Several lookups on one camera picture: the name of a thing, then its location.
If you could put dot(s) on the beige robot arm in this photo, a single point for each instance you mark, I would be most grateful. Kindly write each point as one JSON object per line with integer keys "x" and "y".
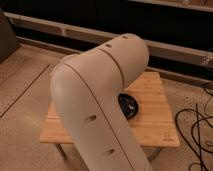
{"x": 84, "y": 91}

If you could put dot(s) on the small wooden table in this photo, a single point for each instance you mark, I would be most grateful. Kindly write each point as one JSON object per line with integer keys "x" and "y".
{"x": 153, "y": 126}

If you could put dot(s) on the black round plate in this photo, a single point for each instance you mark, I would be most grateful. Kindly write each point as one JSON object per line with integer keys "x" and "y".
{"x": 128, "y": 105}

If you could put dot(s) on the dark metal shelf rack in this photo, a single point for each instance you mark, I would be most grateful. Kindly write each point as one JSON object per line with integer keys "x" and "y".
{"x": 172, "y": 25}

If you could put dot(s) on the dark cabinet at left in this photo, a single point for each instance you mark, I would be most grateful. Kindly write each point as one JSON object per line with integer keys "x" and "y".
{"x": 8, "y": 40}

